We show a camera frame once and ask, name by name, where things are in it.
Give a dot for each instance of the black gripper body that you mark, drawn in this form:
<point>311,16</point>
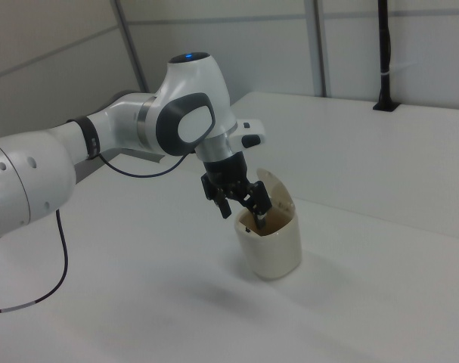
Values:
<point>227,172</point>

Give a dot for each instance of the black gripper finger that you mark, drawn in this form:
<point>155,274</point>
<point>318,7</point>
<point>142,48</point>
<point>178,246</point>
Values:
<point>222,202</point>
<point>260,198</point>

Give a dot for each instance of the small cream lidded trash can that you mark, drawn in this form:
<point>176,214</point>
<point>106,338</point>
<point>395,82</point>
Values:
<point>270,249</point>

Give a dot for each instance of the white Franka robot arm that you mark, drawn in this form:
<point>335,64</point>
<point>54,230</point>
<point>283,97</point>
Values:
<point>183,87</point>

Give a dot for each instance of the black pole with clamp base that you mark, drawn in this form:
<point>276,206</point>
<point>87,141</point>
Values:
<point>384,56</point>

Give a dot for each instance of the grey partition post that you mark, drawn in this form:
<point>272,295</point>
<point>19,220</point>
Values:
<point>321,49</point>
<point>132,45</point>

